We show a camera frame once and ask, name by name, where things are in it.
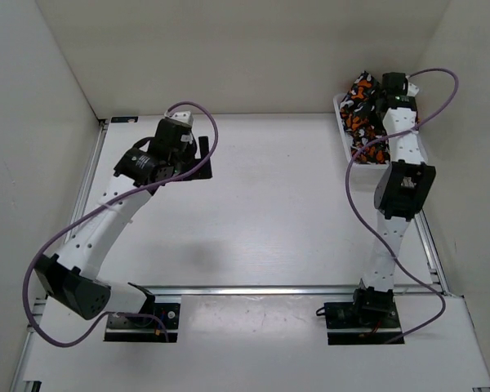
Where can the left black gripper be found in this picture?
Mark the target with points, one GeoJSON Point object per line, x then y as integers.
{"type": "Point", "coordinates": [201, 174]}

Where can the orange camouflage shorts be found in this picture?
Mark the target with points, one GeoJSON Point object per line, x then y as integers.
{"type": "Point", "coordinates": [358, 110]}

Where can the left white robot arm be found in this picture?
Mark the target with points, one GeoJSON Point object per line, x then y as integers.
{"type": "Point", "coordinates": [70, 275]}

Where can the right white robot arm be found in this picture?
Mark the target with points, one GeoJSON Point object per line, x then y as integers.
{"type": "Point", "coordinates": [399, 196]}

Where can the dark label sticker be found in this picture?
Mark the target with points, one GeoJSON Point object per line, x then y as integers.
{"type": "Point", "coordinates": [124, 119]}

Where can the white plastic basket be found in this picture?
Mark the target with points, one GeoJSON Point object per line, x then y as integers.
{"type": "Point", "coordinates": [351, 151]}

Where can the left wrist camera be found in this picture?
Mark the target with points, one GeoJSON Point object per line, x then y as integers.
{"type": "Point", "coordinates": [185, 117]}

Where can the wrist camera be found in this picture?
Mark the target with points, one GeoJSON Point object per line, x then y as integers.
{"type": "Point", "coordinates": [412, 89]}
{"type": "Point", "coordinates": [185, 117]}

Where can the aluminium front rail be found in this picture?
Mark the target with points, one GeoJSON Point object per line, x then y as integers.
{"type": "Point", "coordinates": [254, 290]}

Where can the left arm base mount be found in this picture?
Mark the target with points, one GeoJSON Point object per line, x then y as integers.
{"type": "Point", "coordinates": [162, 328]}

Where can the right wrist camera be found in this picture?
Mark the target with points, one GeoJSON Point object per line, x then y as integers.
{"type": "Point", "coordinates": [412, 89]}

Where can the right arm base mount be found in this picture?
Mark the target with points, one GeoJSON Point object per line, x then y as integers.
{"type": "Point", "coordinates": [359, 322]}

